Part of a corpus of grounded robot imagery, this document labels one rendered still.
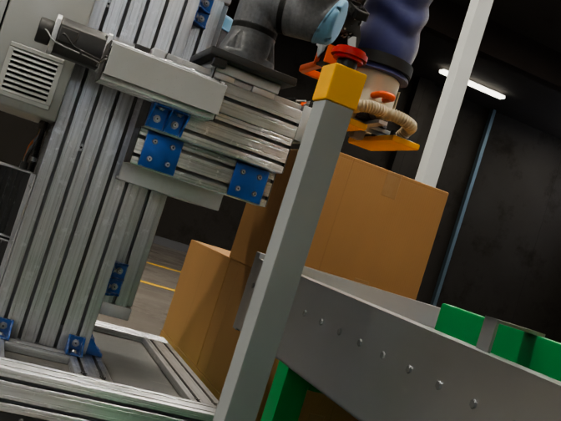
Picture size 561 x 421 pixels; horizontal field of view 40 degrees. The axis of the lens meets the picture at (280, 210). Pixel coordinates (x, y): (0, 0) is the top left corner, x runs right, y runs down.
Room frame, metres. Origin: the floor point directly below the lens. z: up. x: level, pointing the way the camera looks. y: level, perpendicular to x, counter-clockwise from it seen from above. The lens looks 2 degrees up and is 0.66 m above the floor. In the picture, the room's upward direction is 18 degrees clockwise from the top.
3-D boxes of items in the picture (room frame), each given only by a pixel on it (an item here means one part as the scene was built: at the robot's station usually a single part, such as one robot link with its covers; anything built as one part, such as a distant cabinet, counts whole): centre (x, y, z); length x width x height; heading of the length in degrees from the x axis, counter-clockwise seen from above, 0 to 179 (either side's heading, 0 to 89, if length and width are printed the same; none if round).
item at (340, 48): (1.46, -0.04, 1.02); 0.07 x 0.07 x 0.04
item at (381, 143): (2.57, -0.25, 1.08); 0.34 x 0.10 x 0.05; 19
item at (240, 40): (1.93, 0.20, 1.09); 0.15 x 0.15 x 0.10
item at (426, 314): (2.17, -0.31, 0.58); 0.70 x 0.03 x 0.06; 110
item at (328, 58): (2.17, -0.02, 1.18); 0.09 x 0.08 x 0.05; 109
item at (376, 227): (2.53, -0.17, 0.74); 0.60 x 0.40 x 0.40; 21
